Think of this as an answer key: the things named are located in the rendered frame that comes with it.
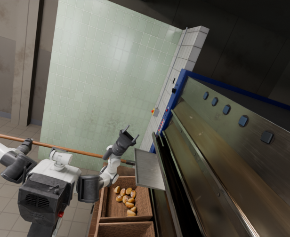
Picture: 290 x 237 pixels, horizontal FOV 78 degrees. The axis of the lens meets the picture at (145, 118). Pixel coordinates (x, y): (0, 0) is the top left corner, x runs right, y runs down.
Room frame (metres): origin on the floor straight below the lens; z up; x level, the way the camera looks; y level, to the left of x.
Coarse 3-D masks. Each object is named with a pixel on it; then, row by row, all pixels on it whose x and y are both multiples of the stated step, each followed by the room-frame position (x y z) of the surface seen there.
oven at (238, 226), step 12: (204, 84) 1.56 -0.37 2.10; (180, 96) 1.87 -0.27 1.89; (228, 96) 1.23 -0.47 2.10; (240, 96) 1.61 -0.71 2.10; (252, 108) 1.03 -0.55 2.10; (264, 108) 1.29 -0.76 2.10; (276, 108) 1.76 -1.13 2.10; (276, 120) 0.87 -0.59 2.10; (288, 120) 1.05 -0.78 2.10; (180, 132) 1.52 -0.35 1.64; (204, 168) 1.00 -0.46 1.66; (216, 192) 0.82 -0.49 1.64; (168, 204) 1.18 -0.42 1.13; (228, 204) 0.72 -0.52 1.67; (228, 216) 0.69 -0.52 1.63; (240, 228) 0.61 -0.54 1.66
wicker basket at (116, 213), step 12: (120, 180) 1.75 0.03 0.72; (132, 180) 1.78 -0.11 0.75; (108, 192) 1.64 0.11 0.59; (120, 192) 1.70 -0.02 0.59; (144, 192) 1.61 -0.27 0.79; (108, 204) 1.49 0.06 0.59; (120, 204) 1.54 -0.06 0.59; (144, 204) 1.48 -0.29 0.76; (108, 216) 1.34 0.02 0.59; (120, 216) 1.39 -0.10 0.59; (132, 216) 1.25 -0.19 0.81; (144, 216) 1.27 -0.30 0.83; (96, 228) 1.18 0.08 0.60
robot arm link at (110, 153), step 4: (108, 148) 1.04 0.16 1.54; (112, 148) 0.99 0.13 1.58; (108, 152) 0.97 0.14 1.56; (112, 152) 0.97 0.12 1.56; (116, 152) 0.97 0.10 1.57; (104, 156) 0.98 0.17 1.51; (108, 156) 0.98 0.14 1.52; (112, 156) 0.98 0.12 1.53; (116, 156) 0.99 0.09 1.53; (120, 156) 1.01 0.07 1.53
